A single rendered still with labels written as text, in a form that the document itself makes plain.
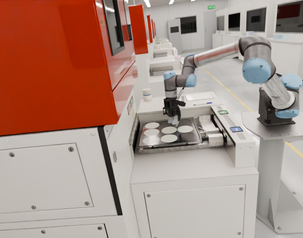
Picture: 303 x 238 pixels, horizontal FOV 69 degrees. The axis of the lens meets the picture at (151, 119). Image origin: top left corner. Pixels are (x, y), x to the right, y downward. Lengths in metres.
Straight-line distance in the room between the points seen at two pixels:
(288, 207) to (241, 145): 1.16
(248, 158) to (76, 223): 0.85
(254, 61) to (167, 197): 0.76
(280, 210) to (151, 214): 1.26
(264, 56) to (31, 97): 0.95
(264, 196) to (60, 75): 1.70
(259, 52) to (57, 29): 0.82
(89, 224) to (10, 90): 0.63
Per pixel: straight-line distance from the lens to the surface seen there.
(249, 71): 1.10
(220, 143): 1.32
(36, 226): 1.17
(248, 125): 1.66
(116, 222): 1.04
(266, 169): 1.85
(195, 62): 1.33
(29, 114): 0.86
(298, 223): 2.18
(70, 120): 0.81
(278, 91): 1.29
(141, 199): 1.20
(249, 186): 1.23
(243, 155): 1.19
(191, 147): 1.35
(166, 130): 1.43
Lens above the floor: 1.51
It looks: 22 degrees down
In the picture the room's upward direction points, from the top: 7 degrees counter-clockwise
